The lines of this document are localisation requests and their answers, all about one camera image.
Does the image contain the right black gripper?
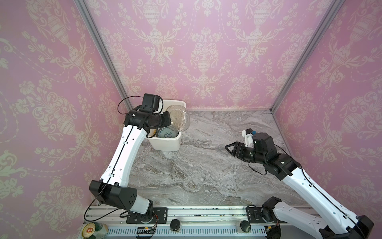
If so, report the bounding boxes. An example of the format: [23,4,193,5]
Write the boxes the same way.
[225,142,268,167]

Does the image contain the small teal patterned plate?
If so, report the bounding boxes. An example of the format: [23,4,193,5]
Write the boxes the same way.
[156,127,179,138]

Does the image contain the clear glass plate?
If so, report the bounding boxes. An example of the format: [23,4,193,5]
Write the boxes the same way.
[166,105,191,132]

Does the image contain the white plastic bin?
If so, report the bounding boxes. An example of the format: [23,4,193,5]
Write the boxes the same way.
[148,100,187,151]

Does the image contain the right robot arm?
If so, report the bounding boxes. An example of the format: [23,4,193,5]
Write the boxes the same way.
[225,128,374,239]

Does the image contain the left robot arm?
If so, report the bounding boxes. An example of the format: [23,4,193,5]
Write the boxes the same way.
[89,111,171,222]

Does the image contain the right jar black lid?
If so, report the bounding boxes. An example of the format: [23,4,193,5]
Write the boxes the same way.
[236,220,251,234]

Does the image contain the jar black lid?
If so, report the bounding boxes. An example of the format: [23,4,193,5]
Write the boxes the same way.
[236,220,251,234]
[170,219,181,232]

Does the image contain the left jar black lid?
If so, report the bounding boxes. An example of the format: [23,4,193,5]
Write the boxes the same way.
[170,219,181,232]

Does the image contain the green can gold lid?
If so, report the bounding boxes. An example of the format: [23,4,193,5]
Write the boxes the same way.
[81,222,109,239]

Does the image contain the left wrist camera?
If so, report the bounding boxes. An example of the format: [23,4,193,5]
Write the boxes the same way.
[140,93,164,114]

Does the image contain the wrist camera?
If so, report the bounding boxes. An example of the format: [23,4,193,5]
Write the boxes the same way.
[140,93,164,114]
[241,128,257,147]

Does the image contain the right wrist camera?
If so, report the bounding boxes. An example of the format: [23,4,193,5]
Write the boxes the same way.
[241,128,257,147]

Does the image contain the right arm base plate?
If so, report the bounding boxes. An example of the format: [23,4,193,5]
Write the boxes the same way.
[245,205,285,224]

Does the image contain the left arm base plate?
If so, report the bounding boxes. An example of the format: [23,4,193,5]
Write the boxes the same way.
[126,207,168,224]

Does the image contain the white slotted cable duct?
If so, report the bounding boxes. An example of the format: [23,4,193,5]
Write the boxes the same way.
[106,226,267,239]

